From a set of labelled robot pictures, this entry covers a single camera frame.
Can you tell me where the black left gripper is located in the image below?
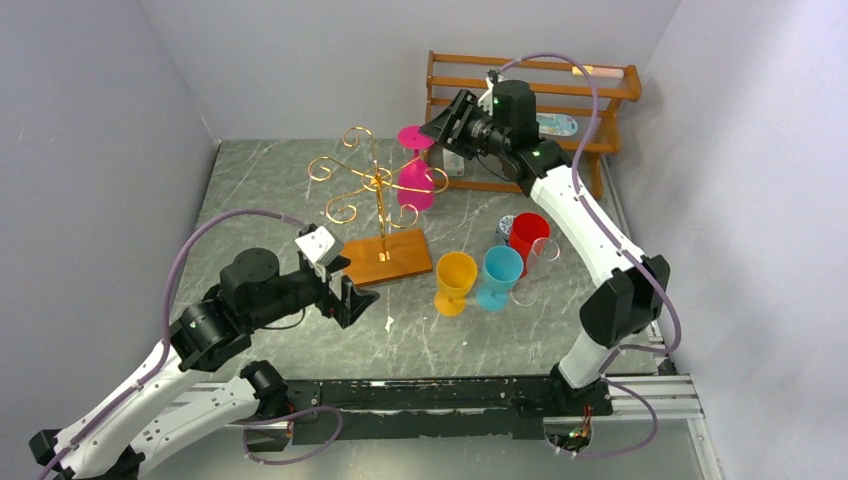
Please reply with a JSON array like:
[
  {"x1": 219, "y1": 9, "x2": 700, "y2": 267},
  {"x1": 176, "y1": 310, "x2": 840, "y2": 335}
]
[{"x1": 248, "y1": 255, "x2": 380, "y2": 330}]

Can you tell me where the pink wine glass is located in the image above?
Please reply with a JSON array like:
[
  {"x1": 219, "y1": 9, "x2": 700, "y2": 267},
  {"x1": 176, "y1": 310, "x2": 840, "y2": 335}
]
[{"x1": 395, "y1": 125, "x2": 435, "y2": 212}]

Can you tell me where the gold wire wine glass rack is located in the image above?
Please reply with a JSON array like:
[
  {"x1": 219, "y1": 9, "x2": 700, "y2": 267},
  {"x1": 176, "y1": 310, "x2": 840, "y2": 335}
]
[{"x1": 307, "y1": 126, "x2": 447, "y2": 287}]

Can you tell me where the orange wine glass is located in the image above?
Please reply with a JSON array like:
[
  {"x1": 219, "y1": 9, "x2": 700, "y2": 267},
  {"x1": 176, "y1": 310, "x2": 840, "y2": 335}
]
[{"x1": 433, "y1": 251, "x2": 478, "y2": 316}]

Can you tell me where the red wine glass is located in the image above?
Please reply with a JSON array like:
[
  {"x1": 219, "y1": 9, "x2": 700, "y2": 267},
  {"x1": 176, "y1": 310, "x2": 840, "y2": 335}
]
[{"x1": 508, "y1": 212, "x2": 551, "y2": 263}]

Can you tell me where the light blue wine glass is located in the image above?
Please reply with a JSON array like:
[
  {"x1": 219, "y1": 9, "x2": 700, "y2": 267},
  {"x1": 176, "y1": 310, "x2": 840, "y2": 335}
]
[{"x1": 476, "y1": 245, "x2": 524, "y2": 312}]

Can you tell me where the clear wine glass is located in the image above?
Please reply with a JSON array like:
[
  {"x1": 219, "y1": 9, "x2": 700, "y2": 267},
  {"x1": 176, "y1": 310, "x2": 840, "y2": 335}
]
[{"x1": 510, "y1": 237, "x2": 561, "y2": 306}]

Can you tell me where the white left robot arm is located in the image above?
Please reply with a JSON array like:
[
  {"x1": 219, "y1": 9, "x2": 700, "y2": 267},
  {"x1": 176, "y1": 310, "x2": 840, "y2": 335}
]
[{"x1": 29, "y1": 248, "x2": 380, "y2": 479}]

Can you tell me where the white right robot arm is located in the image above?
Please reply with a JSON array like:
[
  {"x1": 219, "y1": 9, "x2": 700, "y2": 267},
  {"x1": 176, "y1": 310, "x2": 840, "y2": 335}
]
[{"x1": 419, "y1": 80, "x2": 670, "y2": 415}]

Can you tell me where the small white box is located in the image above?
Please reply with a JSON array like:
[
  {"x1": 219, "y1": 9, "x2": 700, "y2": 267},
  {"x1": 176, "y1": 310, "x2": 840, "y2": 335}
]
[{"x1": 442, "y1": 149, "x2": 465, "y2": 177}]

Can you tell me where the light blue packaged item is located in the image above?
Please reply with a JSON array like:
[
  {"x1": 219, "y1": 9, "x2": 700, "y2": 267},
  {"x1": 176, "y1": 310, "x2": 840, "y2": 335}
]
[{"x1": 536, "y1": 113, "x2": 579, "y2": 137}]

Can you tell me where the brown wooden shelf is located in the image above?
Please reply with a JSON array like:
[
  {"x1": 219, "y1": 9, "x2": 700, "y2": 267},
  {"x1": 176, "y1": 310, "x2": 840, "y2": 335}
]
[{"x1": 423, "y1": 50, "x2": 643, "y2": 200}]

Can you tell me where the yellow pink tube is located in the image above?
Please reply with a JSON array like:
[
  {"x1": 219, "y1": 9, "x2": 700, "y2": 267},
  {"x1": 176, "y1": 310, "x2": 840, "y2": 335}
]
[{"x1": 571, "y1": 65, "x2": 625, "y2": 80}]

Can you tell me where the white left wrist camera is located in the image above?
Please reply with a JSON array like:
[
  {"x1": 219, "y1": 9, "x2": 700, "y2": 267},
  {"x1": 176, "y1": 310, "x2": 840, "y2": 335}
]
[{"x1": 295, "y1": 226, "x2": 344, "y2": 280}]

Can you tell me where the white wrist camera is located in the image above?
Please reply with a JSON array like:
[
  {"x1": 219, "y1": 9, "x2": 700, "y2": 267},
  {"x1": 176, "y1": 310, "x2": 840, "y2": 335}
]
[
  {"x1": 477, "y1": 69, "x2": 505, "y2": 116},
  {"x1": 295, "y1": 226, "x2": 344, "y2": 280}
]

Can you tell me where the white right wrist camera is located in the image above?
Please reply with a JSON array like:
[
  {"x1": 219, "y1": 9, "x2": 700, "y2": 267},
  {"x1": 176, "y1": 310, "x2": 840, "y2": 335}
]
[{"x1": 477, "y1": 69, "x2": 505, "y2": 116}]

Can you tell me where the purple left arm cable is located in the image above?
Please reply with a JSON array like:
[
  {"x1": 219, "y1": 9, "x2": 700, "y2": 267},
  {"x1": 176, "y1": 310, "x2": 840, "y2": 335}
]
[{"x1": 33, "y1": 208, "x2": 309, "y2": 480}]

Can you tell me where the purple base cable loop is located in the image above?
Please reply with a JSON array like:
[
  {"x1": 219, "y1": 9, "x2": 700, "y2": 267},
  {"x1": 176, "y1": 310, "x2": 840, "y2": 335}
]
[{"x1": 221, "y1": 405, "x2": 346, "y2": 466}]

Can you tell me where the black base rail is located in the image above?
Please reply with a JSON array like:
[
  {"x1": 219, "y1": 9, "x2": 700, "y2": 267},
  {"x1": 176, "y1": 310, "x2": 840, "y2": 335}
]
[{"x1": 250, "y1": 372, "x2": 613, "y2": 445}]

